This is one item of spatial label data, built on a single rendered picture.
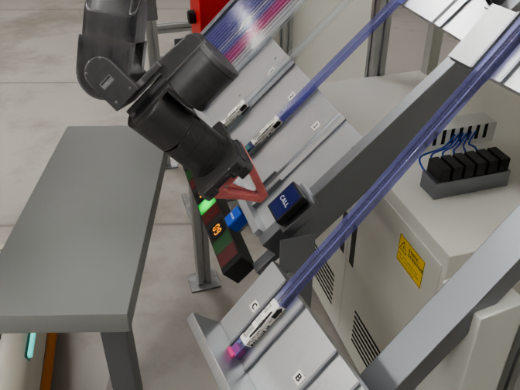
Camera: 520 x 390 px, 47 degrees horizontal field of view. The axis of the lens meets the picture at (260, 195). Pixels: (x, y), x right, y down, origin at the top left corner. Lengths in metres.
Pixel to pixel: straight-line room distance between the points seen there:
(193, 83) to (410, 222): 0.59
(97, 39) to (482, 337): 0.49
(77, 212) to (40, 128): 1.69
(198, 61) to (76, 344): 1.21
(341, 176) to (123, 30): 0.35
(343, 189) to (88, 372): 1.02
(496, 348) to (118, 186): 0.79
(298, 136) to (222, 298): 0.94
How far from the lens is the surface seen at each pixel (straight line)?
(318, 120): 0.92
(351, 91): 1.52
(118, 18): 0.65
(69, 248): 1.07
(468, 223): 1.10
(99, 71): 0.65
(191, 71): 0.64
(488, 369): 0.70
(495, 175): 1.19
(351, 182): 0.82
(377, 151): 0.81
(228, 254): 0.91
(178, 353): 1.65
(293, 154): 0.91
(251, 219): 0.86
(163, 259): 1.93
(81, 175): 1.25
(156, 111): 0.65
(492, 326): 0.64
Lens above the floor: 1.25
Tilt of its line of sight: 35 degrees down
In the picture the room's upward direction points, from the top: straight up
